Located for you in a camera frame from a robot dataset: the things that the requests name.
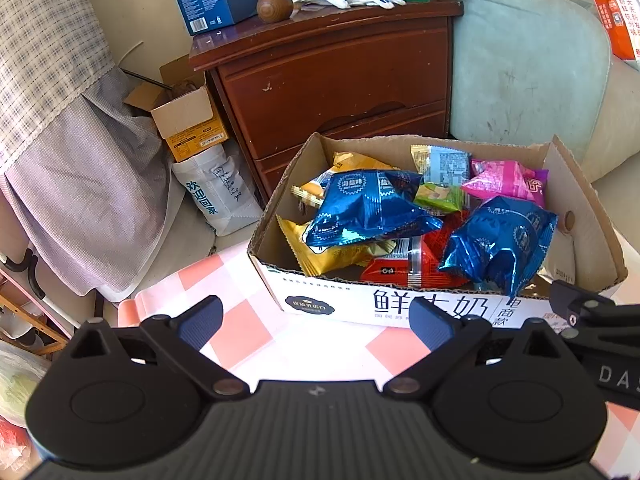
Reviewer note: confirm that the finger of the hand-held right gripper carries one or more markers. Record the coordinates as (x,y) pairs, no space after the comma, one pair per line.
(580,302)

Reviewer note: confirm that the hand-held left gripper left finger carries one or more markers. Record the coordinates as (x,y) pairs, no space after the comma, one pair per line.
(200,322)

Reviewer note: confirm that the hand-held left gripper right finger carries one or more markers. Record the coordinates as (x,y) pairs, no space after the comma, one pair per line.
(437,327)

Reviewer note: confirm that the red snack packet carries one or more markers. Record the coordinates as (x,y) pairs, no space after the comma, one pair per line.
(400,270)

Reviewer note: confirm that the blue foil snack packet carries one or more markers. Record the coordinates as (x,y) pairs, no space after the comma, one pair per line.
(500,245)
(365,210)

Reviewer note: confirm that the white printed cardboard box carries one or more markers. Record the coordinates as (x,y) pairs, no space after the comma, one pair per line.
(325,305)

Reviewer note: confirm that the purple snack packet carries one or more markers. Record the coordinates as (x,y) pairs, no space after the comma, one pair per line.
(540,187)

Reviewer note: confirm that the green snack packet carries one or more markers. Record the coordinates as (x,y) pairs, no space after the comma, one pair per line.
(440,200)

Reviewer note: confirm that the yellow snack packet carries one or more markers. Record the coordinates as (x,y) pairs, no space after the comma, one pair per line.
(325,257)

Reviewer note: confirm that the pink snack packet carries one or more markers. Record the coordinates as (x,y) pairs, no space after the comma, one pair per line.
(500,182)

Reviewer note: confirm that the light blue gold wafer packet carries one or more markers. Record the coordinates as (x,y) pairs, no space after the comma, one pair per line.
(450,162)

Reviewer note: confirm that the yellow croissant bread packet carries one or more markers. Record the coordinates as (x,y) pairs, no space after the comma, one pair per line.
(360,161)

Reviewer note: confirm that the pink white checkered tablecloth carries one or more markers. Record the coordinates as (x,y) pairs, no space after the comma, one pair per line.
(240,310)

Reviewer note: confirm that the white woven bag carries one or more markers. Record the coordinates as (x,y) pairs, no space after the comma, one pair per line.
(220,195)

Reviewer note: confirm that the pink storage rack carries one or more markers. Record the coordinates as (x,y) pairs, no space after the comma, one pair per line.
(30,320)

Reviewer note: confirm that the cream sofa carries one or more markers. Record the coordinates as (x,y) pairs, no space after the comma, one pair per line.
(620,130)

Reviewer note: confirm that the open yellow label cardboard box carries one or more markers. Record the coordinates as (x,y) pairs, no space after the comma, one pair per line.
(187,120)

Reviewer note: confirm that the checkered fabric cover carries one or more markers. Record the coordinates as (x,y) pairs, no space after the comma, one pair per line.
(65,135)

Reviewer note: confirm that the light blue sofa cushion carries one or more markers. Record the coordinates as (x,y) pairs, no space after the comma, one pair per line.
(525,70)

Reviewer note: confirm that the brown wooden cabinet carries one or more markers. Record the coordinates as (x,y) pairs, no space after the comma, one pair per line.
(325,75)

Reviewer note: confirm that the orange white box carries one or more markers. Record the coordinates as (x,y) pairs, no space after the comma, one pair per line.
(620,25)

